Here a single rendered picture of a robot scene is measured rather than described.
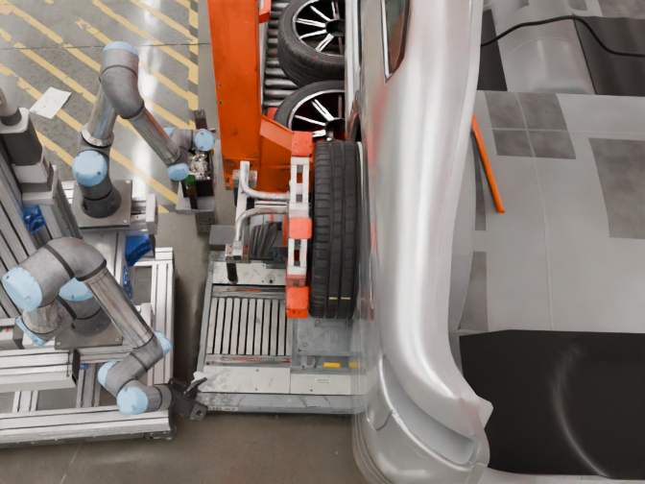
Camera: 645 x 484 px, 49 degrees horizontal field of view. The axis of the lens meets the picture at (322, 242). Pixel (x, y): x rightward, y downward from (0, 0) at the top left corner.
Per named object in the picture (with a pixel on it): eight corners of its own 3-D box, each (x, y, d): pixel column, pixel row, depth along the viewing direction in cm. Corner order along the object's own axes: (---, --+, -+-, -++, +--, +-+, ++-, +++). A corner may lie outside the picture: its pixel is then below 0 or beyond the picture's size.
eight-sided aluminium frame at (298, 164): (302, 327, 274) (308, 249, 230) (285, 326, 274) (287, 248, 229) (305, 213, 305) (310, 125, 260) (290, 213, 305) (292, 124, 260)
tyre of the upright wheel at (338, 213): (365, 332, 291) (386, 300, 227) (306, 330, 290) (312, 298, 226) (365, 181, 309) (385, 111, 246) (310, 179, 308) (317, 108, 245)
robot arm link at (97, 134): (73, 169, 265) (105, 62, 226) (76, 139, 273) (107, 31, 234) (106, 176, 270) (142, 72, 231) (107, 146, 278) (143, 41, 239)
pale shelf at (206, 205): (213, 214, 322) (213, 210, 319) (176, 213, 321) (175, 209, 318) (222, 143, 346) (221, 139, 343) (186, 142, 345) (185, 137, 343)
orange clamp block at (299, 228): (311, 239, 240) (312, 239, 231) (288, 238, 240) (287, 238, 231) (312, 218, 240) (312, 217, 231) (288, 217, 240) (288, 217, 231)
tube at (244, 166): (291, 205, 257) (292, 186, 248) (237, 204, 256) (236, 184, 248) (292, 167, 267) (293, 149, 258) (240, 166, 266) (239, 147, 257)
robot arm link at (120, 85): (124, 86, 221) (198, 177, 260) (125, 62, 227) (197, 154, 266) (91, 98, 223) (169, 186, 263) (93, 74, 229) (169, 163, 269)
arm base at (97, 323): (65, 337, 241) (58, 324, 232) (69, 299, 249) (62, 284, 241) (110, 334, 242) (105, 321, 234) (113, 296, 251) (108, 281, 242)
